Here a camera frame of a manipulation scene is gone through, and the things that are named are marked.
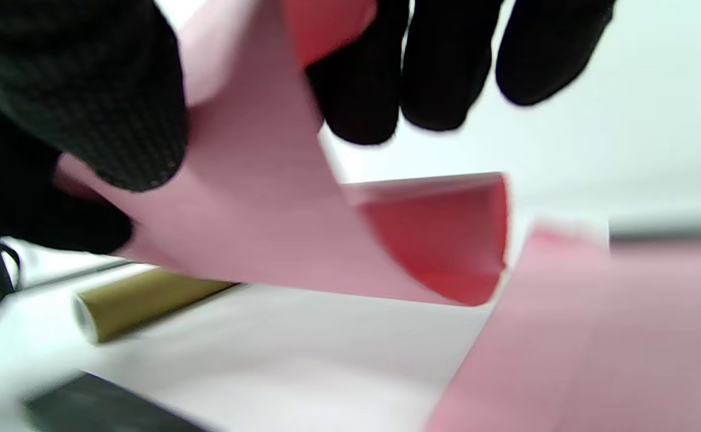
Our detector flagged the brown cardboard mailing tube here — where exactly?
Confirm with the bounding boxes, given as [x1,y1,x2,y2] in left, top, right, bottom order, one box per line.
[72,267,240,346]

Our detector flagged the person's right hand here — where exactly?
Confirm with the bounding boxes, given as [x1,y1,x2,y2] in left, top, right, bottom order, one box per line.
[0,0,618,256]

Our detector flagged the black bar paperweight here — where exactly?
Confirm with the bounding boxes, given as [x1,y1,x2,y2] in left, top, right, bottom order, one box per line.
[609,223,701,248]
[23,372,207,432]

